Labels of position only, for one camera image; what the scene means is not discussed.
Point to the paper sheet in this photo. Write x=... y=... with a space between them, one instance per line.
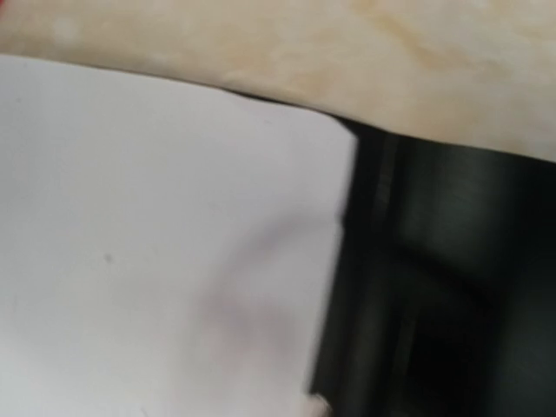
x=166 y=249

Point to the black clip file folder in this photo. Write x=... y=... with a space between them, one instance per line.
x=442 y=301

